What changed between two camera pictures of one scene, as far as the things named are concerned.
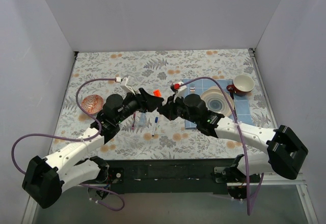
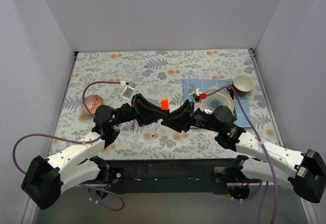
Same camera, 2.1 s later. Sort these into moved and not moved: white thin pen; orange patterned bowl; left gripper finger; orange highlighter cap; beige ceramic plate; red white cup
Moved: left gripper finger; orange highlighter cap
Not moved: beige ceramic plate; red white cup; white thin pen; orange patterned bowl
